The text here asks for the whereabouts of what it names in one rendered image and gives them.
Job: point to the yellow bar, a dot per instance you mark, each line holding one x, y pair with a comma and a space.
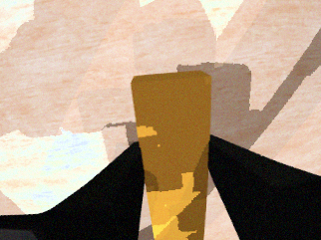
172, 112

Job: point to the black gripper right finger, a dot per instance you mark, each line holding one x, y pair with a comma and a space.
265, 199

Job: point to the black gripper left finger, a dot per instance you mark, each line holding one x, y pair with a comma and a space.
108, 207

